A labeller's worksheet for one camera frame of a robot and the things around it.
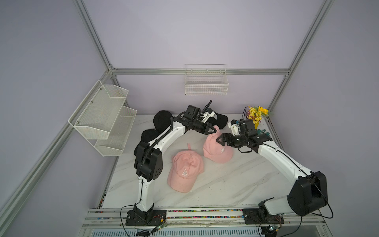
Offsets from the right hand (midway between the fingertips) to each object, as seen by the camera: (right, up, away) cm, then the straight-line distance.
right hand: (223, 142), depth 84 cm
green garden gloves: (+35, +6, +24) cm, 42 cm away
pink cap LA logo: (-21, -13, -1) cm, 25 cm away
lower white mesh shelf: (-60, -1, -6) cm, 61 cm away
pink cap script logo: (-5, -5, 0) cm, 7 cm away
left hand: (-5, +6, -1) cm, 8 cm away
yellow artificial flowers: (+20, +17, +4) cm, 27 cm away
